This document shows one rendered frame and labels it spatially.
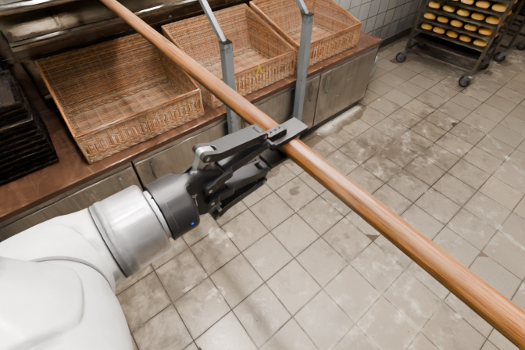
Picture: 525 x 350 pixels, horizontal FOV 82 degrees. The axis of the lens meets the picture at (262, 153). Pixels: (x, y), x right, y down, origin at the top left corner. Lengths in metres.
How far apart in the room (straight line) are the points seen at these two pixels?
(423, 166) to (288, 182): 0.94
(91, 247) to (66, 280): 0.09
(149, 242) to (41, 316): 0.16
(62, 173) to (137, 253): 1.14
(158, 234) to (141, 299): 1.35
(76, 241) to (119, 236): 0.04
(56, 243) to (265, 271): 1.37
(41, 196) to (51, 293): 1.21
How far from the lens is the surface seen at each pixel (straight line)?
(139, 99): 1.72
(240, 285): 1.61
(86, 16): 1.69
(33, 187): 1.47
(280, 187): 1.91
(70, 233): 0.34
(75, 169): 1.46
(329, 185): 0.40
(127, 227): 0.34
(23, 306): 0.21
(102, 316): 0.23
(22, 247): 0.34
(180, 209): 0.35
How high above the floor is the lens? 1.50
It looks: 45 degrees down
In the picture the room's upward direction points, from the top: straight up
